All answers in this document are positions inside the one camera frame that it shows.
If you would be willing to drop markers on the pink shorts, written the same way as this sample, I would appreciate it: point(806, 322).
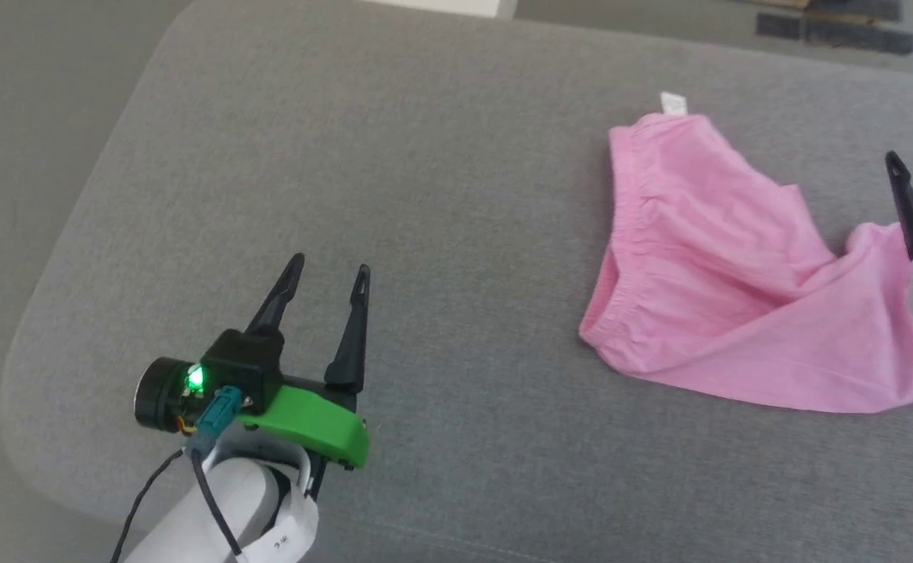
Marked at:
point(722, 297)

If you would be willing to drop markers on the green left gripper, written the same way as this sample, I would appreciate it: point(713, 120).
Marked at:
point(315, 422)

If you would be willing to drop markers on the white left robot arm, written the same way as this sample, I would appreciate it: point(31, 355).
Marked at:
point(206, 516)

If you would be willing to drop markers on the white paper label band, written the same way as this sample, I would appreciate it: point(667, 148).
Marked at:
point(288, 532)

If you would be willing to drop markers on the large black floor mat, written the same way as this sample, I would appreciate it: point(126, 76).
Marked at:
point(855, 31)

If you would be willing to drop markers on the white box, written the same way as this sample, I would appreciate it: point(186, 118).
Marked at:
point(456, 6)

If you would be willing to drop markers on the small black floor mat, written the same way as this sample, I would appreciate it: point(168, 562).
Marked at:
point(777, 26)

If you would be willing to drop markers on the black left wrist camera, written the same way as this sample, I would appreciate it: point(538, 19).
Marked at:
point(245, 367)

